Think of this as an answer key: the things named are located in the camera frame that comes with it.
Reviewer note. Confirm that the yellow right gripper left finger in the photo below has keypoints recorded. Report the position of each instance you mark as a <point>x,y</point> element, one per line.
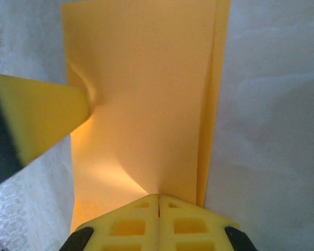
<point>125,230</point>

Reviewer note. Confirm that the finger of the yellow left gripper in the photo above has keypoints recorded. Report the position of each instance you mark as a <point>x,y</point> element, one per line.
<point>36,115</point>

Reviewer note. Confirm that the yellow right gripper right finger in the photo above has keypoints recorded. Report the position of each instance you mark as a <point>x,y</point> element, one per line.
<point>193,230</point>

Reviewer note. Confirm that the orange square paper sheet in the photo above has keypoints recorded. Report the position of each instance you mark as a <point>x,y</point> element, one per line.
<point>146,91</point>

